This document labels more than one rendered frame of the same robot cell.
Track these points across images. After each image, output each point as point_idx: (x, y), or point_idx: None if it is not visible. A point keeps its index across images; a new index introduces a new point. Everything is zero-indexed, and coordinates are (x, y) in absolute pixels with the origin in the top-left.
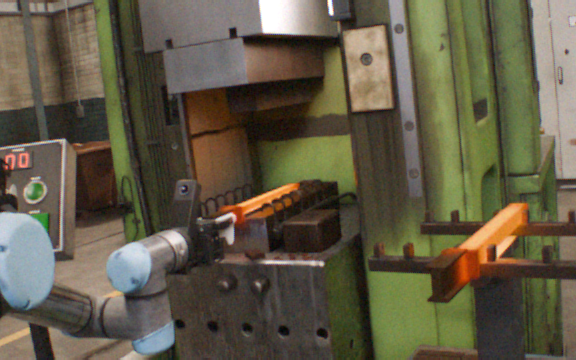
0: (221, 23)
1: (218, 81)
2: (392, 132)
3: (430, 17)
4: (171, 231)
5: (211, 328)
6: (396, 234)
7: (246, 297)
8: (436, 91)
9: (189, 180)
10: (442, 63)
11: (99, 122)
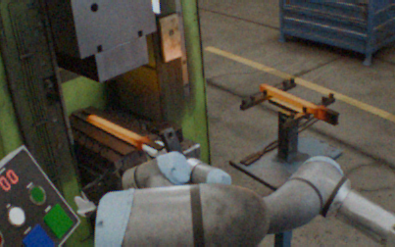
0: (133, 28)
1: (132, 65)
2: (177, 68)
3: (189, 6)
4: (192, 159)
5: None
6: (180, 119)
7: None
8: (192, 42)
9: (169, 129)
10: (194, 27)
11: None
